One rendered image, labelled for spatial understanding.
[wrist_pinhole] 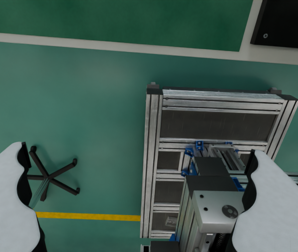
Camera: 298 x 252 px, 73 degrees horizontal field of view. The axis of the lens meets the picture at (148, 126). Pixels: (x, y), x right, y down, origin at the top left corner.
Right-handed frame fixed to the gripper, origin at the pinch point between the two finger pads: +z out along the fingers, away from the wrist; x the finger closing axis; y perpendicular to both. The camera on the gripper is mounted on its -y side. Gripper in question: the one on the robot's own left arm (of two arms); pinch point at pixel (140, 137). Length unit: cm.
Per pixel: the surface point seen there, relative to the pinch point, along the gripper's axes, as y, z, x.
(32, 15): -5.6, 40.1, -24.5
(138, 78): 28, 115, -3
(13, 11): -6.2, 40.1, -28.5
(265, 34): -4.3, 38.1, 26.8
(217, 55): 0.9, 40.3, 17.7
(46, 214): 158, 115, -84
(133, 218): 161, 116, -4
